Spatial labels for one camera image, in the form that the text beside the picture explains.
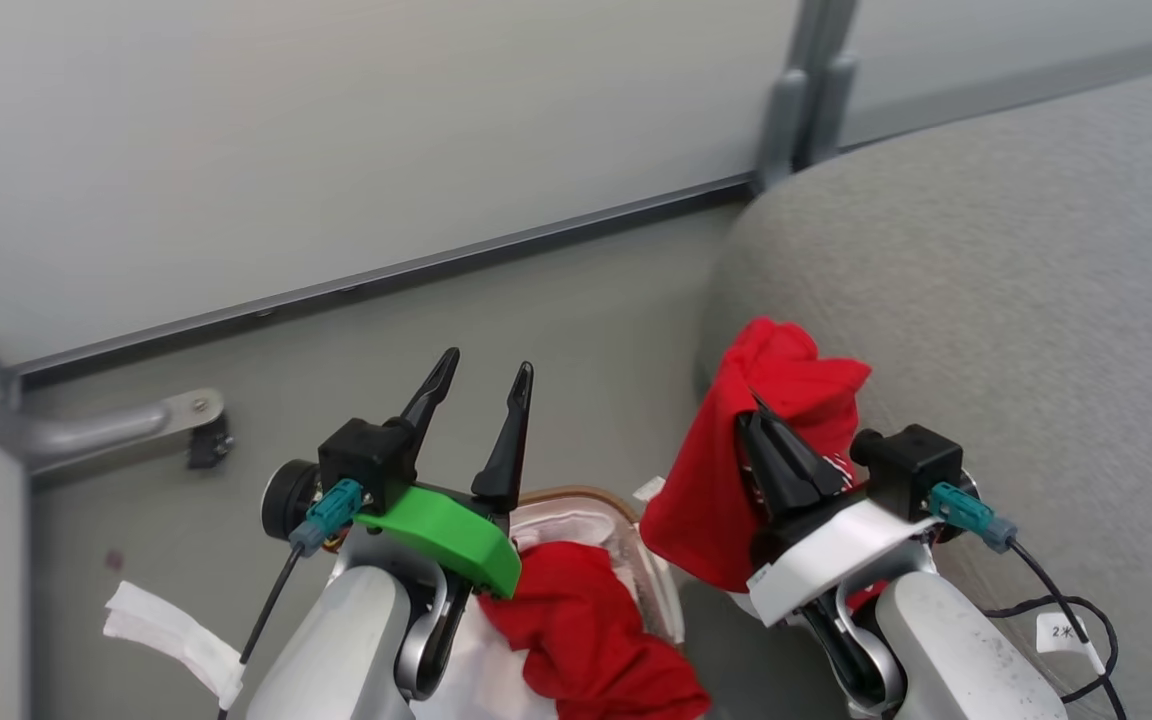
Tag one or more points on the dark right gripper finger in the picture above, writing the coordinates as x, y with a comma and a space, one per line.
808, 462
774, 470

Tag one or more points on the grey metal partition post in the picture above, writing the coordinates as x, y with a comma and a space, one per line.
806, 90

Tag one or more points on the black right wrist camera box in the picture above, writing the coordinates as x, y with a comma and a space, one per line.
911, 465

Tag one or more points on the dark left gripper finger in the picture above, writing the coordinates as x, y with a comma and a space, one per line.
510, 440
431, 395

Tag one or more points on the translucent laundry basket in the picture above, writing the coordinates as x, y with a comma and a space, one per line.
636, 560

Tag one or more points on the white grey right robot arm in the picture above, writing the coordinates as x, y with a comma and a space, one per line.
956, 660

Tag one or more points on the grey fabric sofa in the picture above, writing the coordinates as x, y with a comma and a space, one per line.
1016, 300

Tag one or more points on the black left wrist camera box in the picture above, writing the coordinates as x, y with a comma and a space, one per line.
371, 455

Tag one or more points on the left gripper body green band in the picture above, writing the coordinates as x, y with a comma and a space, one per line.
446, 535

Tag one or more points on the grey metal floor bracket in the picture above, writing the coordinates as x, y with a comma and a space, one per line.
86, 425

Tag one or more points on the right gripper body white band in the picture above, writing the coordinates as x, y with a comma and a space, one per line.
836, 555

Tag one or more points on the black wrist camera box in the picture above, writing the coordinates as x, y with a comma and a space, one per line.
371, 455
911, 465

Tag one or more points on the white cloth strip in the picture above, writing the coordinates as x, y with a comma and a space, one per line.
171, 630

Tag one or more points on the red garment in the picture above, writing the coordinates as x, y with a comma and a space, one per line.
596, 640
706, 490

